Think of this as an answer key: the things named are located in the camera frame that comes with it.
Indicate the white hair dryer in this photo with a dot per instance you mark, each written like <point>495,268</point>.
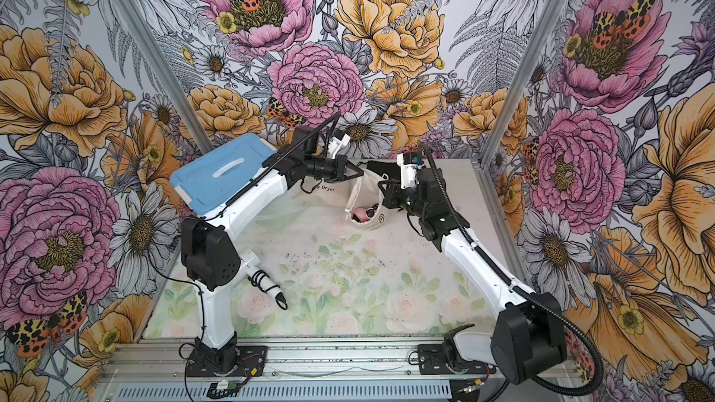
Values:
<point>261,280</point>

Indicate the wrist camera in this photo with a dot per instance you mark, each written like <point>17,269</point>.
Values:
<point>409,164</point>
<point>337,145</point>

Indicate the blue lidded storage box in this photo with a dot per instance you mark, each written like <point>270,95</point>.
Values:
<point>209,181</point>

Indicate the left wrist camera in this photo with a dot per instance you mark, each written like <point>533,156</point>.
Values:
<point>337,145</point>

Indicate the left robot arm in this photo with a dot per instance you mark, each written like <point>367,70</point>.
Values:
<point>211,256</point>

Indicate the aluminium front rail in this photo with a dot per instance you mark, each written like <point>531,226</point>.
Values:
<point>307,369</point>

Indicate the black hair dryer pouch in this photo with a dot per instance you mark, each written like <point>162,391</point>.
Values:
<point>380,167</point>

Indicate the pink hair dryer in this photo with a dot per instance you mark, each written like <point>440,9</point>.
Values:
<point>363,215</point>

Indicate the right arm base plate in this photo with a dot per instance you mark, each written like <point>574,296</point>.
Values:
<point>442,359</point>

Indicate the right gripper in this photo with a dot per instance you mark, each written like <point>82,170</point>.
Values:
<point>391,197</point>

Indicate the beige cloth bag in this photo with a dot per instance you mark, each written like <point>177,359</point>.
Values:
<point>332,194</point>
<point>366,193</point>

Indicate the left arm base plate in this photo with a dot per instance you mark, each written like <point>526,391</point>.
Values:
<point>231,361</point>

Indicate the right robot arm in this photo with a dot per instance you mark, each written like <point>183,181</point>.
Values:
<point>527,339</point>

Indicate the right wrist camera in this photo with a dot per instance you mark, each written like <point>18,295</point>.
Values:
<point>409,164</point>

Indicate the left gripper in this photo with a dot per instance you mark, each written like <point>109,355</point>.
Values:
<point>341,163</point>

